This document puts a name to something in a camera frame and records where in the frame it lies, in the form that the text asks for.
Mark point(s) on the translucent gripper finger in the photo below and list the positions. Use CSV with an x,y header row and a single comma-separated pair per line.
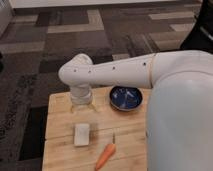
x,y
73,108
91,106

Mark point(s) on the white rectangular block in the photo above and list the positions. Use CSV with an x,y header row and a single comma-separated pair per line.
x,y
81,134

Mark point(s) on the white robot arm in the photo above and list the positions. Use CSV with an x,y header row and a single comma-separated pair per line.
x,y
179,119

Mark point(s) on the orange carrot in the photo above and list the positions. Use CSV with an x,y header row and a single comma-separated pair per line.
x,y
108,151

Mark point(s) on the dark blue ceramic bowl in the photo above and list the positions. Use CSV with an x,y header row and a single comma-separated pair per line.
x,y
125,98

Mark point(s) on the black furniture piece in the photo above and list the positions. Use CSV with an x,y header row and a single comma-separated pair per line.
x,y
201,35

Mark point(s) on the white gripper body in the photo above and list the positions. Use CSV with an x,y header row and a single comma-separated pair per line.
x,y
81,94

